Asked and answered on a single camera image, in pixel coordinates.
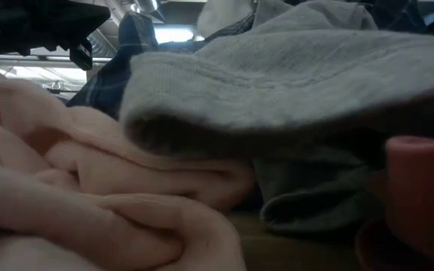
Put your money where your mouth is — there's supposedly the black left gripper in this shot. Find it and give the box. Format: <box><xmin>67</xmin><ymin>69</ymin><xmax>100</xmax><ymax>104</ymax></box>
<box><xmin>0</xmin><ymin>0</ymin><xmax>112</xmax><ymax>72</ymax></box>

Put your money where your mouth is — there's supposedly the blue plaid shirt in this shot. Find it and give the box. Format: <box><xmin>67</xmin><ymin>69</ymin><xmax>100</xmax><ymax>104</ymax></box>
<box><xmin>66</xmin><ymin>0</ymin><xmax>434</xmax><ymax>121</ymax></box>

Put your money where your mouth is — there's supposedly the white garment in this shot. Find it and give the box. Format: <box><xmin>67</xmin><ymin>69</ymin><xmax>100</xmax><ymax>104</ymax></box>
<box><xmin>196</xmin><ymin>0</ymin><xmax>258</xmax><ymax>38</ymax></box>

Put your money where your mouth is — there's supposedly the peach pink garment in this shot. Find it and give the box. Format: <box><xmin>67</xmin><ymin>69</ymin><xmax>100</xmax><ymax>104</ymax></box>
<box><xmin>0</xmin><ymin>71</ymin><xmax>258</xmax><ymax>271</ymax></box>

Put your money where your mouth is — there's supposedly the grey knit sweatshirt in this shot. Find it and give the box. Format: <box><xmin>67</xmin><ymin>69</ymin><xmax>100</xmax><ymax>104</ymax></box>
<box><xmin>118</xmin><ymin>0</ymin><xmax>434</xmax><ymax>236</ymax></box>

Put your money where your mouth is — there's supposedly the red garment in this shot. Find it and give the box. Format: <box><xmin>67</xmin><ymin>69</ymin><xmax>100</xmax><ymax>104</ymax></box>
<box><xmin>356</xmin><ymin>135</ymin><xmax>434</xmax><ymax>271</ymax></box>

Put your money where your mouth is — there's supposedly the silver ventilation duct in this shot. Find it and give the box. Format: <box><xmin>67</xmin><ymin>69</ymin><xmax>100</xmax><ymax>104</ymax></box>
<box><xmin>128</xmin><ymin>0</ymin><xmax>167</xmax><ymax>23</ymax></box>

